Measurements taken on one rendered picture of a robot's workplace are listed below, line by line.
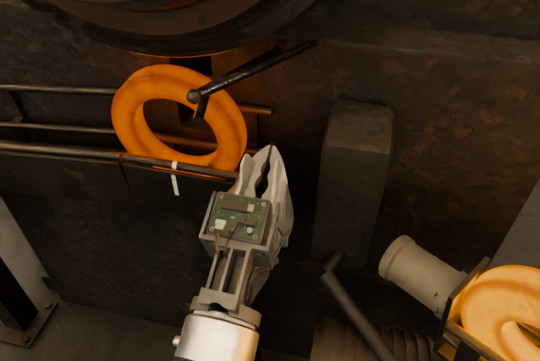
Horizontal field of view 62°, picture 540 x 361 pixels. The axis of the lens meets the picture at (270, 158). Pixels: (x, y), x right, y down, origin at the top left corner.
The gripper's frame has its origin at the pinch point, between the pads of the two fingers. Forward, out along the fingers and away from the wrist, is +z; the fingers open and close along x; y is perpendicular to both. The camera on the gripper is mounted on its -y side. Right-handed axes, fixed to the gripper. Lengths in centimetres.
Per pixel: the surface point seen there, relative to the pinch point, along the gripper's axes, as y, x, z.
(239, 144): 0.0, 4.2, 1.3
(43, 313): -72, 63, -19
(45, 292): -75, 67, -13
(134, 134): -1.5, 19.2, 1.0
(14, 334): -70, 67, -25
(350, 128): 3.9, -9.2, 3.6
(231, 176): -3.7, 5.2, -1.6
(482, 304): 0.4, -25.0, -12.8
